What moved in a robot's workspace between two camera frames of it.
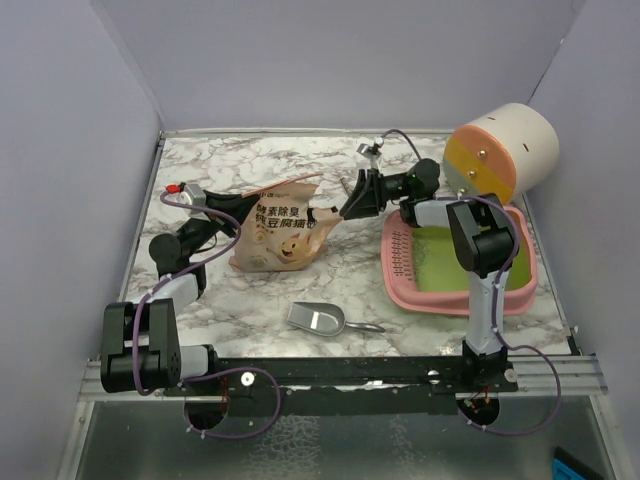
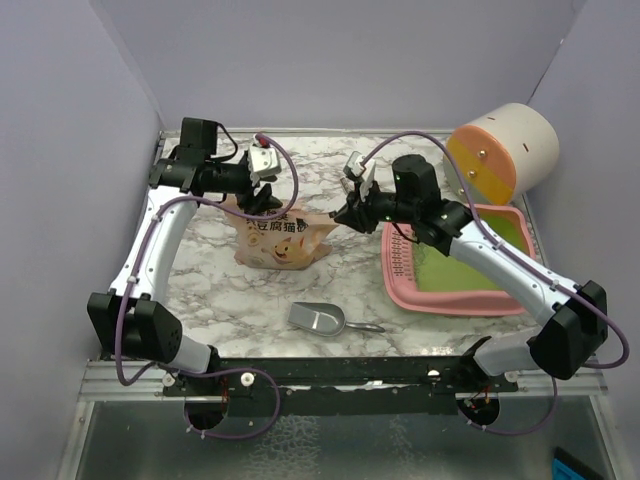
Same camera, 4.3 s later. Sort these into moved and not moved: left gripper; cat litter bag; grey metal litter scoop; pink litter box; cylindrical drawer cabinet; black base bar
Moved: left gripper; cat litter bag
Not moved: cylindrical drawer cabinet; pink litter box; grey metal litter scoop; black base bar
